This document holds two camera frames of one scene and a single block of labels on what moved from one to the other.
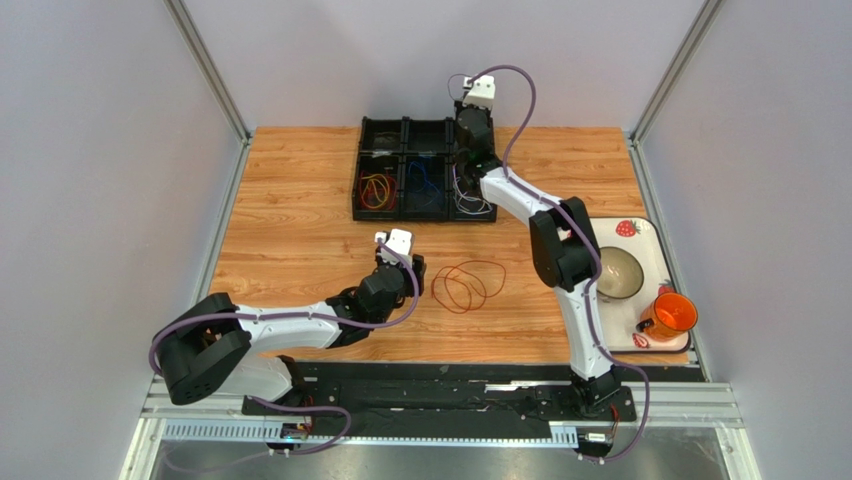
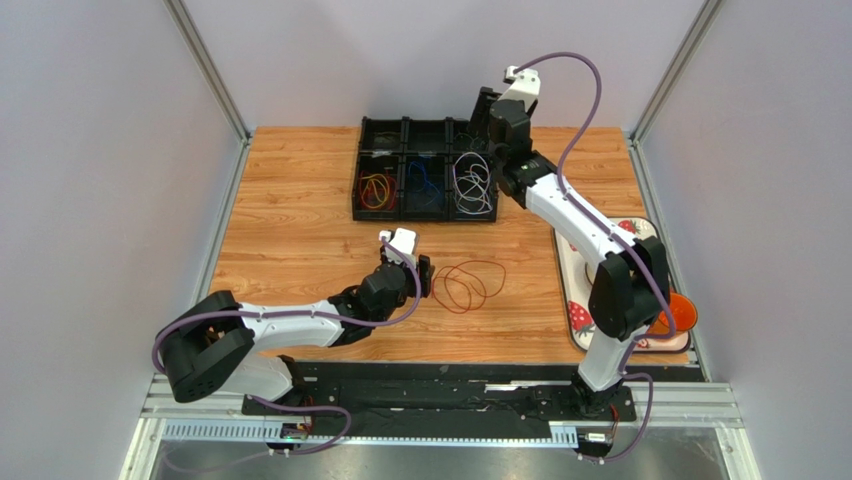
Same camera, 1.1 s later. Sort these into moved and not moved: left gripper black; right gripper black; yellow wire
Moved: right gripper black
Not moved: yellow wire; left gripper black
